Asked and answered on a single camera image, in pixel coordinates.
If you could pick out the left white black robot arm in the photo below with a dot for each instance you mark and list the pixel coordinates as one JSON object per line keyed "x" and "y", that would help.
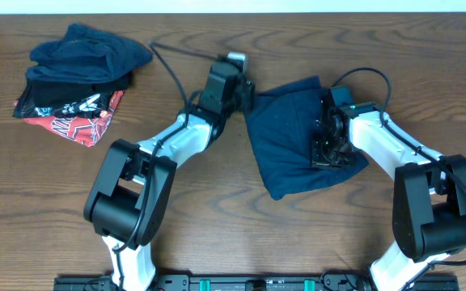
{"x": 129, "y": 197}

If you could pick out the black white printed garment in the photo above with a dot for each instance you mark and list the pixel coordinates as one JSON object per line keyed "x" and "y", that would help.
{"x": 89, "y": 107}

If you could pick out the navy blue shorts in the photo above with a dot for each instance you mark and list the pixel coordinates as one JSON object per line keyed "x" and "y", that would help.
{"x": 280, "y": 127}

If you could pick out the red printed garment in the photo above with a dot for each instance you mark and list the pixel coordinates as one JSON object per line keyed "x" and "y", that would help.
{"x": 81, "y": 130}

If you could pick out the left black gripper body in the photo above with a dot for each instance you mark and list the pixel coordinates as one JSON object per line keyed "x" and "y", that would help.
{"x": 243, "y": 101}

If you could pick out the folded navy blue garment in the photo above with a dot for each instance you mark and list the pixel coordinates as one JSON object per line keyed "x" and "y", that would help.
{"x": 87, "y": 55}

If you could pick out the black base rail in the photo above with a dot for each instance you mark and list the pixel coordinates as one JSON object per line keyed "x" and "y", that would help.
{"x": 329, "y": 282}

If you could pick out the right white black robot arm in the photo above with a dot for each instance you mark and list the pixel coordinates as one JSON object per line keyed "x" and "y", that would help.
{"x": 429, "y": 192}

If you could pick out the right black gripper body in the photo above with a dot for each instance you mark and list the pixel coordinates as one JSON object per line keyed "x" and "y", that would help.
{"x": 330, "y": 153}

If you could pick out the folded black garment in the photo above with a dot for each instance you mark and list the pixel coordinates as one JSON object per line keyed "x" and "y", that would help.
{"x": 53, "y": 94}

